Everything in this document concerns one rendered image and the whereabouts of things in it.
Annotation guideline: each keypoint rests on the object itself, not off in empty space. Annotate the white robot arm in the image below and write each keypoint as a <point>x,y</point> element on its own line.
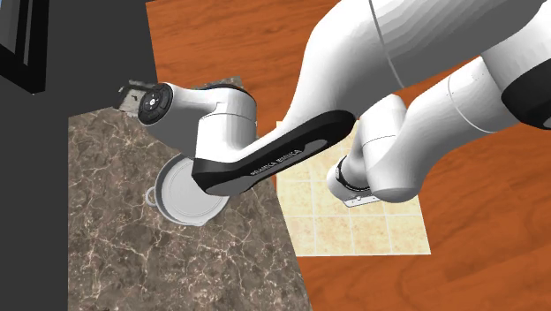
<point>344,64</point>

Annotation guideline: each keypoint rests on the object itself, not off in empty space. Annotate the cream tiled robot stand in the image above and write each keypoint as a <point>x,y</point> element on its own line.
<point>353,234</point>

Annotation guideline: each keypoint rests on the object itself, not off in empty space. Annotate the black framed window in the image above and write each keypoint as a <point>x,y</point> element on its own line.
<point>17,51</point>

